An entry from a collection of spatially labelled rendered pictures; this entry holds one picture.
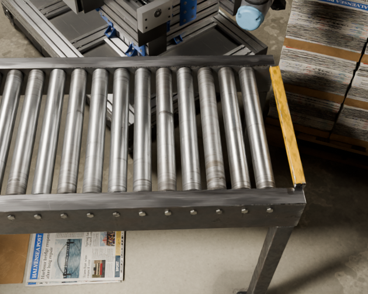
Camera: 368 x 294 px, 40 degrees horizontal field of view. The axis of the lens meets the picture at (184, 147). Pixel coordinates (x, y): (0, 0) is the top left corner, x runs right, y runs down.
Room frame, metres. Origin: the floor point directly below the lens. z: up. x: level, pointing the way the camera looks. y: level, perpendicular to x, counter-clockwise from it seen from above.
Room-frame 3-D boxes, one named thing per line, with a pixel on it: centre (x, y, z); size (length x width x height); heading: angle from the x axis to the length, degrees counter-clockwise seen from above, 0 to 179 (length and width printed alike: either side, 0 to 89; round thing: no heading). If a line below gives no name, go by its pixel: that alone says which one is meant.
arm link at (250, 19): (1.17, -0.18, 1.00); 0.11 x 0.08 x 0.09; 159
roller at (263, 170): (0.92, -0.20, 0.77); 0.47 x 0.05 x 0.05; 5
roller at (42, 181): (0.88, 0.38, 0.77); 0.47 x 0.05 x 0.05; 5
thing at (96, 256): (0.88, 0.41, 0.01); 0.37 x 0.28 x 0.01; 95
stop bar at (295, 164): (0.92, -0.29, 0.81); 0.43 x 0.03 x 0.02; 5
